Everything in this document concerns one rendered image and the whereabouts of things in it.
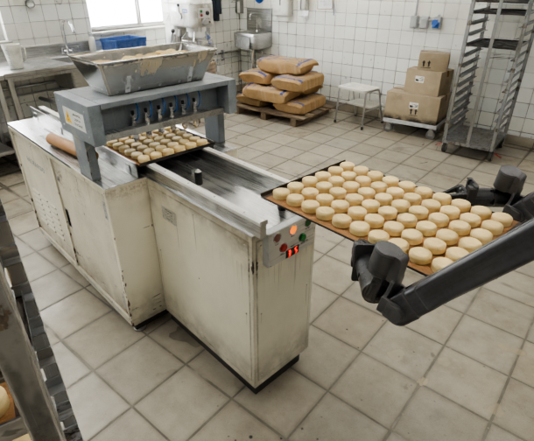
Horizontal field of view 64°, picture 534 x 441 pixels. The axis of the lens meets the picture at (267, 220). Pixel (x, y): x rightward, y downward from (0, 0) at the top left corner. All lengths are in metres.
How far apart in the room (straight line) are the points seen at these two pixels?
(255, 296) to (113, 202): 0.74
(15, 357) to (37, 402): 0.07
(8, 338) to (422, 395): 1.86
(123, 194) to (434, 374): 1.62
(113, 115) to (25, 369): 1.49
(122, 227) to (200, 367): 0.75
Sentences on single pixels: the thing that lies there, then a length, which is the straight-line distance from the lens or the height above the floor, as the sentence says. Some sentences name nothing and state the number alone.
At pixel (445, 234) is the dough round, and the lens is 1.14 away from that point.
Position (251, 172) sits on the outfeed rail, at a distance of 1.83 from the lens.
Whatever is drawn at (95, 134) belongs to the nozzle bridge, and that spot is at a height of 1.07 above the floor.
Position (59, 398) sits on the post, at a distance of 1.22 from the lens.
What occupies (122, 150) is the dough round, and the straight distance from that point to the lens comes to 2.08.
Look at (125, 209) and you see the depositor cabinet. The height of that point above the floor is 0.72.
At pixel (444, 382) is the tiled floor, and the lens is 2.23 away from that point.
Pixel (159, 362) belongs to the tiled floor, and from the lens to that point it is 2.22.
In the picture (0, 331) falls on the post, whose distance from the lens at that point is 0.50.
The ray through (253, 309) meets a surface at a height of 0.52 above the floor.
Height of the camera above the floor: 1.60
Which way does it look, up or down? 30 degrees down
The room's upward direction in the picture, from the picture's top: straight up
